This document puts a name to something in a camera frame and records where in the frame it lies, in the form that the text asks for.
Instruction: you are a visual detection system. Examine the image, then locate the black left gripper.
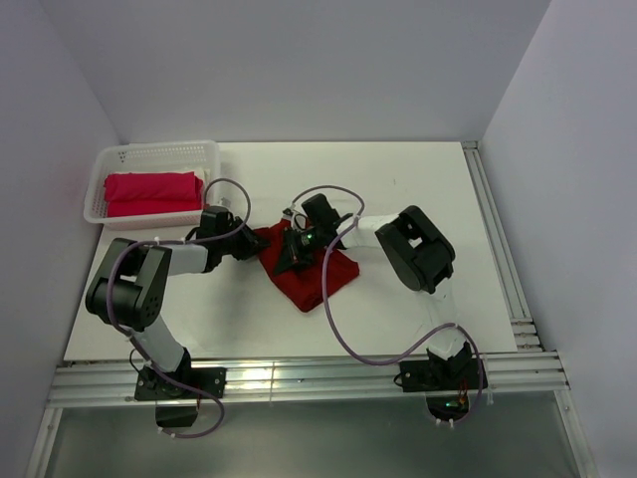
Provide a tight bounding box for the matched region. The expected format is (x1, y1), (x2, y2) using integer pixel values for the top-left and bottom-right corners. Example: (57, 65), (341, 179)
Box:
(218, 216), (270, 261)

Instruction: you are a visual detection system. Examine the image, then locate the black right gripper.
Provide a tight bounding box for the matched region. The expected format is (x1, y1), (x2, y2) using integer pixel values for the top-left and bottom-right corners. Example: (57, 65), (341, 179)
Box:
(274, 225), (325, 278)

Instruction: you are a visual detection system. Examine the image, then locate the dark red t shirt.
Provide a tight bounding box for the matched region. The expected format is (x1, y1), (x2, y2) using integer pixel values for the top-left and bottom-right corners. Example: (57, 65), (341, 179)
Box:
(255, 218), (360, 313)

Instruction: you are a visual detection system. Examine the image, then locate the white perforated plastic basket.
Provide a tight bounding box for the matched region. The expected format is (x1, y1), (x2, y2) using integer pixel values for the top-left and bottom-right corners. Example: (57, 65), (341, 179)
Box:
(84, 140), (221, 230)

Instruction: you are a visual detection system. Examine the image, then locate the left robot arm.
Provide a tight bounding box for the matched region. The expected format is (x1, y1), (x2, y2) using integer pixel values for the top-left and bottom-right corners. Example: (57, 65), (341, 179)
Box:
(85, 206), (270, 400)

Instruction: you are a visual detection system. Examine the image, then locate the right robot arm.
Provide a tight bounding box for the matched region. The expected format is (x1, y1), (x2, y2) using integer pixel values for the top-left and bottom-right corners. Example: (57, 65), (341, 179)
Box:
(271, 193), (472, 388)

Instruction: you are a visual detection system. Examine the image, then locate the white folded cloth in basket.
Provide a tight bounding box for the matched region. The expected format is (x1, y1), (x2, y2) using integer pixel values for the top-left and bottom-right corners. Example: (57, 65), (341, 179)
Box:
(192, 167), (213, 191)

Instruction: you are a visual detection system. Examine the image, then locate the pink rolled t shirt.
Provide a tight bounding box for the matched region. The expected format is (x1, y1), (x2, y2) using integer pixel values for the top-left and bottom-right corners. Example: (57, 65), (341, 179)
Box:
(104, 172), (203, 218)

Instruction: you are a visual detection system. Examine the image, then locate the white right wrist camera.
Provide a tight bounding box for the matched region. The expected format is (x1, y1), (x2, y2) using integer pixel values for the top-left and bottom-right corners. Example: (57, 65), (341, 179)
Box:
(282, 204), (309, 231)

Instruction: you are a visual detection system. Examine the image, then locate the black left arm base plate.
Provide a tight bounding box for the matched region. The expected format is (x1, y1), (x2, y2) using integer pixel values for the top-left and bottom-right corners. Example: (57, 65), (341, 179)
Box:
(133, 367), (226, 401)

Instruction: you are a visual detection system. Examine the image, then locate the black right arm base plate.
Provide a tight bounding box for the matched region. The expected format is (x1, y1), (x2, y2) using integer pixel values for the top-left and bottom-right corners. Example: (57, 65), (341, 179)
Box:
(398, 356), (488, 392)

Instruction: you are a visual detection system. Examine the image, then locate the aluminium frame rail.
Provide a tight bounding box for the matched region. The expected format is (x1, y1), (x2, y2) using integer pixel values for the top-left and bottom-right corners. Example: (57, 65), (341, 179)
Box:
(26, 141), (598, 477)

